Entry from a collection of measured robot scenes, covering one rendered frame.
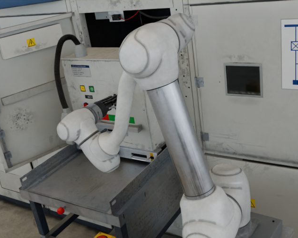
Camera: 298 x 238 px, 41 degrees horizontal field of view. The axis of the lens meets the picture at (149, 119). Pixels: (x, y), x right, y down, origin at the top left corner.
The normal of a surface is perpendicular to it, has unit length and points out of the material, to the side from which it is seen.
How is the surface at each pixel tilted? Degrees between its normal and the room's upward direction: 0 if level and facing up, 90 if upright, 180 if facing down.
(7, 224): 0
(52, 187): 0
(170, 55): 81
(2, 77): 90
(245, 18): 90
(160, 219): 90
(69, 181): 0
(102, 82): 90
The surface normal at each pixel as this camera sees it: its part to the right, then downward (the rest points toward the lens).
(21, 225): -0.15, -0.91
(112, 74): -0.52, 0.40
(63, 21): 0.64, 0.22
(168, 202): 0.84, 0.10
